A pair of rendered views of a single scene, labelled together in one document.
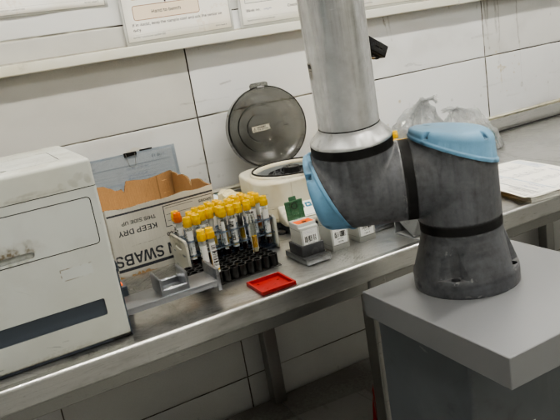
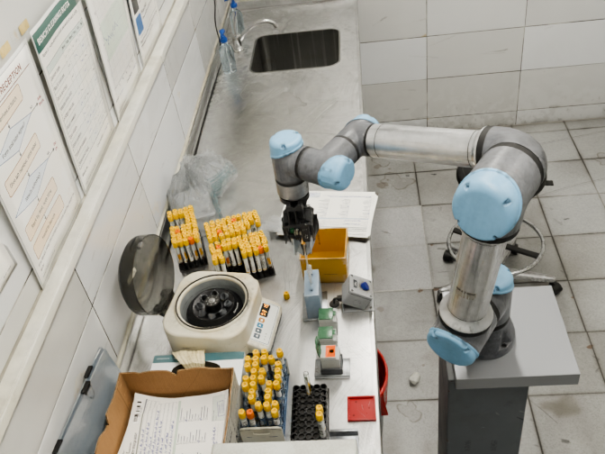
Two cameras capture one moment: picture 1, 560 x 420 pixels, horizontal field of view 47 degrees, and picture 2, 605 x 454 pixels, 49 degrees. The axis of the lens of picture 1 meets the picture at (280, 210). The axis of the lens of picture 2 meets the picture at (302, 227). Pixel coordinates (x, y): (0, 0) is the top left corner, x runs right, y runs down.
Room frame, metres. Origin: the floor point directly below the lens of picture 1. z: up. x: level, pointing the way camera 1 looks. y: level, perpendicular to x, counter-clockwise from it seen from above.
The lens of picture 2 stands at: (0.62, 0.86, 2.27)
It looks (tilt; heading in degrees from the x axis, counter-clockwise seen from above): 40 degrees down; 304
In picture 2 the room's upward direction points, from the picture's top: 9 degrees counter-clockwise
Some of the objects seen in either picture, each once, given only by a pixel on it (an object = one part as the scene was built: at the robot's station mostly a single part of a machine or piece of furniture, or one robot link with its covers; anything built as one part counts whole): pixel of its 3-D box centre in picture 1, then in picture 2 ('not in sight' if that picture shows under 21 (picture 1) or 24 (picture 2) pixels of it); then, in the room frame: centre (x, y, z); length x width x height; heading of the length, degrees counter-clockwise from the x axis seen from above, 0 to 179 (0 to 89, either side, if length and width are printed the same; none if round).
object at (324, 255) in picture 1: (307, 249); (331, 366); (1.20, -0.04, 0.89); 0.09 x 0.05 x 0.04; 24
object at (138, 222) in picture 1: (147, 219); (175, 431); (1.44, 0.30, 0.95); 0.29 x 0.25 x 0.15; 25
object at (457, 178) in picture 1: (449, 170); (485, 292); (0.88, -0.25, 1.08); 0.13 x 0.12 x 0.14; 82
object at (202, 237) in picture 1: (227, 246); (307, 405); (1.19, 0.11, 0.93); 0.17 x 0.09 x 0.11; 116
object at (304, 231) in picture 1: (304, 236); (330, 358); (1.20, -0.04, 0.92); 0.05 x 0.04 x 0.06; 24
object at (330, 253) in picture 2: not in sight; (325, 255); (1.38, -0.37, 0.93); 0.13 x 0.13 x 0.10; 22
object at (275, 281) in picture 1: (271, 283); (361, 408); (1.09, 0.04, 0.88); 0.07 x 0.07 x 0.01; 25
